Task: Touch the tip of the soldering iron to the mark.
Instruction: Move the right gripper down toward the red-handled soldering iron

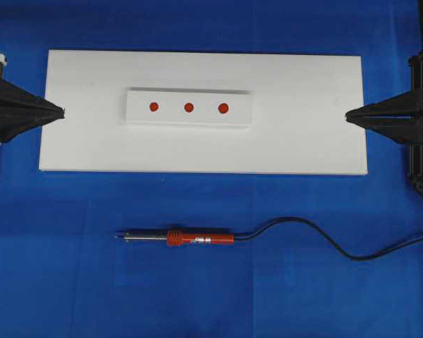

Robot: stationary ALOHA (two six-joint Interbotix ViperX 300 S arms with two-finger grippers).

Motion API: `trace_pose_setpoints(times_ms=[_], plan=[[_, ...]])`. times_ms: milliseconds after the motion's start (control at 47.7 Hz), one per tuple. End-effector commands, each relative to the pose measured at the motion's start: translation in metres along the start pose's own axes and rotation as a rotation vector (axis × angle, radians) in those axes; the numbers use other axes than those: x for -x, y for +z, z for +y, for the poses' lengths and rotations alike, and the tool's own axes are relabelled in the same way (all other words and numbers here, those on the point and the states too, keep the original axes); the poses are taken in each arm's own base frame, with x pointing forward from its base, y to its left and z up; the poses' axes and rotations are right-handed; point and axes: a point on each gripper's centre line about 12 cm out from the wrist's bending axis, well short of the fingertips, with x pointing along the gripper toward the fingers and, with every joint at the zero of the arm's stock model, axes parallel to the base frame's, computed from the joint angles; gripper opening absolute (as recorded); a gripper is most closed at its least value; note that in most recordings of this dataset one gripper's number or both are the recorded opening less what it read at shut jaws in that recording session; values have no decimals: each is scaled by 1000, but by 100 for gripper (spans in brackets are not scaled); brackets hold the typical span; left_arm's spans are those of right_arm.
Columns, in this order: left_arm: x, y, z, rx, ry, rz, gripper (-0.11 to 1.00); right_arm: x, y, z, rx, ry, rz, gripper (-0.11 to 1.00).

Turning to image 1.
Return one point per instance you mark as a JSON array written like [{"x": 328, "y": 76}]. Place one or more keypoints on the blue table cloth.
[{"x": 62, "y": 272}]

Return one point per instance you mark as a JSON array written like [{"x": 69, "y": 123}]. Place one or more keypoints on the left red dot mark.
[{"x": 153, "y": 106}]

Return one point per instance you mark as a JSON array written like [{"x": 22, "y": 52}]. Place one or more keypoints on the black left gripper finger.
[
  {"x": 12, "y": 125},
  {"x": 13, "y": 96}
]

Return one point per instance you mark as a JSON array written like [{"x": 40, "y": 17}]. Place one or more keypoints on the right red dot mark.
[{"x": 223, "y": 108}]

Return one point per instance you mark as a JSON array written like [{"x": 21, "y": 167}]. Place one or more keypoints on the small white marked plate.
[{"x": 171, "y": 107}]

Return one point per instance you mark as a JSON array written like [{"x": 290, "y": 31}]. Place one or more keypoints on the large white foam board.
[{"x": 298, "y": 125}]

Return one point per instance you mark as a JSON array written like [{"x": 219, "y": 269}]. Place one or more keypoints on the red dot mark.
[
  {"x": 223, "y": 108},
  {"x": 153, "y": 106},
  {"x": 189, "y": 107}
]

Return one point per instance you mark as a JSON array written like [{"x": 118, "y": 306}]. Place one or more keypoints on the middle red dot mark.
[{"x": 189, "y": 107}]

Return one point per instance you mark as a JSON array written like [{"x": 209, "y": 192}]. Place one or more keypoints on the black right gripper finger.
[
  {"x": 407, "y": 104},
  {"x": 401, "y": 130}
]

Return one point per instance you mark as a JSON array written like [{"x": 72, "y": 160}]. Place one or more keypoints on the red handled soldering iron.
[{"x": 176, "y": 237}]

